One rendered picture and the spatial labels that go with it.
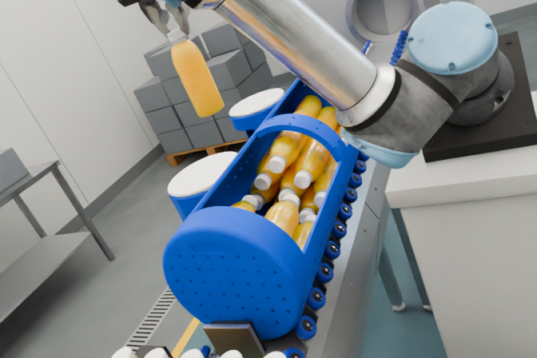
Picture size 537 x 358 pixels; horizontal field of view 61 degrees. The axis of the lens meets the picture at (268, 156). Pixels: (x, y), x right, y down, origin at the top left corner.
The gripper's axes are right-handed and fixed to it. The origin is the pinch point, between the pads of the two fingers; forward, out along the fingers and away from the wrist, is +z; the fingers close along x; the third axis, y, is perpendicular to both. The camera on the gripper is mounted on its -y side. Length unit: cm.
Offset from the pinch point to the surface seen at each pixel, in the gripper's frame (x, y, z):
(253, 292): -18, -44, 37
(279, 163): -15.1, -10.0, 33.8
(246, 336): -17, -50, 41
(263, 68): 148, 318, 141
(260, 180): -8.2, -10.4, 37.6
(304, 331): -24, -44, 48
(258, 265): -22, -43, 31
